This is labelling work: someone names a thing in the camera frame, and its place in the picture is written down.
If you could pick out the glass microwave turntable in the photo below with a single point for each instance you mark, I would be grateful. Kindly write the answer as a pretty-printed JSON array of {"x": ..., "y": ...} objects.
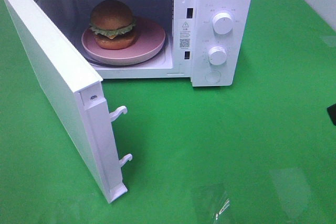
[{"x": 157, "y": 56}]

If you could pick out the white microwave oven body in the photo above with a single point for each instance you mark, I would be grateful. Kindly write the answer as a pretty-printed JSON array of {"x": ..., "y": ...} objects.
[{"x": 189, "y": 34}]

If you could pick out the lower white microwave knob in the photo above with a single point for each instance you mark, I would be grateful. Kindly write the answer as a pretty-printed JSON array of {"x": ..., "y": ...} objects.
[{"x": 217, "y": 56}]

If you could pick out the burger with lettuce and cheese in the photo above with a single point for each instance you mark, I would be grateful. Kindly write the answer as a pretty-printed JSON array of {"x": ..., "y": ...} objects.
[{"x": 113, "y": 25}]

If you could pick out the white microwave door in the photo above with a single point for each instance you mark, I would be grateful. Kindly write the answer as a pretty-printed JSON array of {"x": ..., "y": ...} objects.
[{"x": 74, "y": 90}]

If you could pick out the pink round plate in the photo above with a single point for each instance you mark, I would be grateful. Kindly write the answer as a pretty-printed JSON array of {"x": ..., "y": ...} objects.
[{"x": 149, "y": 41}]

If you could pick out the white microwave knob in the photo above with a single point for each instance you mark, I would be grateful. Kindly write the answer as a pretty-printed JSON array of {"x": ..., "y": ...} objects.
[
  {"x": 222, "y": 22},
  {"x": 217, "y": 56}
]

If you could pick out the upper white microwave knob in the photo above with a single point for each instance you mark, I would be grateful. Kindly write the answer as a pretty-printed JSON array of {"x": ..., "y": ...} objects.
[{"x": 222, "y": 22}]

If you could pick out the round white door button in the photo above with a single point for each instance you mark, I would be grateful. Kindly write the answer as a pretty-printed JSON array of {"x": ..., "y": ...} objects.
[{"x": 213, "y": 77}]

